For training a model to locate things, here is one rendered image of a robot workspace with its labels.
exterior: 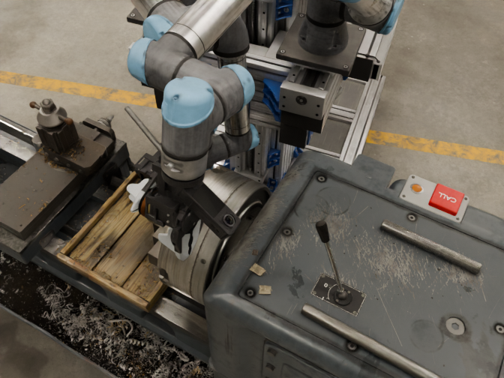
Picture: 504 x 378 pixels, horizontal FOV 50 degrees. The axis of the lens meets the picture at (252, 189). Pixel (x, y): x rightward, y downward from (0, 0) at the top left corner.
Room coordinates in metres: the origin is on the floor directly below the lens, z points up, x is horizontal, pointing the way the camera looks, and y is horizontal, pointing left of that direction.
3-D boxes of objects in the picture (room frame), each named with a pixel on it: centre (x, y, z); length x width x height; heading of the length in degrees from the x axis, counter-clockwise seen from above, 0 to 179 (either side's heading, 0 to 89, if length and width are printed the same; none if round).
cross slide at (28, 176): (0.99, 0.58, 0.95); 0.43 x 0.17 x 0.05; 151
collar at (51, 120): (1.04, 0.55, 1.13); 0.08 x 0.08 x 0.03
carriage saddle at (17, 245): (1.00, 0.63, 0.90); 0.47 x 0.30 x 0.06; 151
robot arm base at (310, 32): (1.35, -0.20, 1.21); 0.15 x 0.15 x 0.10
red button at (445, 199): (0.68, -0.41, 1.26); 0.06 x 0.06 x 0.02; 61
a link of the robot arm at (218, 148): (1.04, 0.14, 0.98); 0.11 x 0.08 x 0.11; 119
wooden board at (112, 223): (0.82, 0.31, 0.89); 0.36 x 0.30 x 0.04; 151
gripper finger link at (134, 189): (0.81, 0.29, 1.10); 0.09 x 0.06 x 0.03; 150
